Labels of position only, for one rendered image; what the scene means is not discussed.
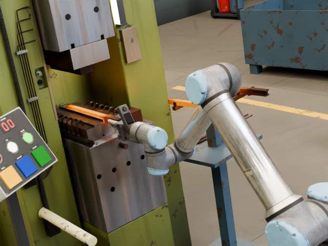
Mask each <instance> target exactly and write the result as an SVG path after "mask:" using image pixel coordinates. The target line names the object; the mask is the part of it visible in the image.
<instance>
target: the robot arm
mask: <svg viewBox="0 0 328 246"><path fill-rule="evenodd" d="M241 86H242V76H241V73H240V71H239V70H238V69H237V68H236V67H235V66H234V65H232V64H230V63H226V62H221V63H217V64H215V65H212V66H209V67H207V68H204V69H201V70H197V71H196V72H194V73H192V74H190V75H189V76H188V77H187V79H186V82H185V91H186V95H187V97H188V99H189V101H190V102H191V103H192V104H194V105H198V107H197V109H196V110H195V112H194V113H193V115H192V116H191V118H190V119H189V121H188V122H187V124H186V125H185V127H184V128H183V130H182V131H181V133H180V135H179V136H178V137H177V138H176V140H175V141H174V143H172V144H170V145H168V146H166V144H167V141H168V136H167V133H166V132H165V131H164V130H163V129H161V128H159V127H157V126H152V125H149V124H146V123H143V122H135V121H134V119H133V117H132V115H131V113H130V111H129V109H128V107H127V105H126V104H124V105H121V106H118V107H117V111H118V113H119V115H120V118H121V121H115V120H111V119H109V120H108V123H109V124H110V127H111V130H112V132H115V129H118V132H119V135H118V139H119V140H122V141H124V142H125V141H127V140H128V141H131V142H134V143H136V142H138V143H141V144H143V145H144V151H145V157H146V163H147V169H148V172H149V174H151V175H154V176H161V175H165V174H167V173H168V171H169V169H168V168H169V167H171V166H173V165H175V164H177V163H179V162H181V161H183V160H185V159H189V158H190V157H191V156H193V155H194V153H195V145H196V144H197V143H198V141H199V140H200V138H201V137H202V136H203V135H204V133H205V132H206V130H207V129H208V128H209V126H210V125H211V123H212V124H213V125H214V127H215V128H216V130H217V132H218V133H219V135H220V136H221V138H222V140H223V141H224V143H225V144H226V146H227V148H228V149H229V151H230V153H231V154H232V156H233V158H234V159H235V161H236V162H237V164H238V166H239V167H240V169H241V170H242V172H243V174H244V175H245V177H246V178H247V180H248V182H249V183H250V185H251V186H252V188H253V190H254V191H255V193H256V194H257V196H258V198H259V199H260V201H261V203H262V204H263V206H264V207H265V209H266V214H265V220H266V221H267V223H268V224H267V226H266V230H265V235H266V240H267V242H268V244H269V245H270V246H328V183H317V184H314V185H311V186H310V187H309V188H308V189H307V200H306V201H305V200H304V199H303V197H302V196H301V195H297V194H294V193H293V192H292V191H291V189H290V188H289V186H288V184H287V183H286V181H285V180H284V178H283V176H282V175H281V173H280V172H279V170H278V169H277V167H276V165H275V164H274V162H273V161H272V159H271V158H270V156H269V155H268V153H267V151H266V150H265V148H264V147H263V145H262V144H261V142H260V140H259V139H258V137H257V136H256V134H255V133H254V131H253V129H252V128H251V126H250V125H249V123H248V122H247V120H246V118H245V117H244V115H243V114H242V112H241V111H240V109H239V107H238V106H237V104H236V102H235V101H234V100H233V98H234V97H235V96H236V95H237V94H238V92H239V91H240V89H241ZM120 138H122V139H120Z"/></svg>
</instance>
